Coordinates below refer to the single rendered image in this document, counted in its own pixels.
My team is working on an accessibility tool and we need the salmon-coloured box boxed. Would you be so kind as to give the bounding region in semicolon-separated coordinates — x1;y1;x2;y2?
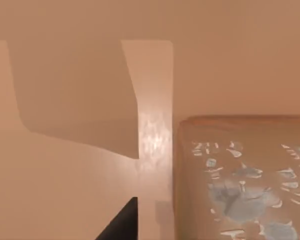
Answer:
0;0;300;240

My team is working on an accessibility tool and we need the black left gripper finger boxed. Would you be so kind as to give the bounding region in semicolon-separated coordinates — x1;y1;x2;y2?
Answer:
94;196;139;240

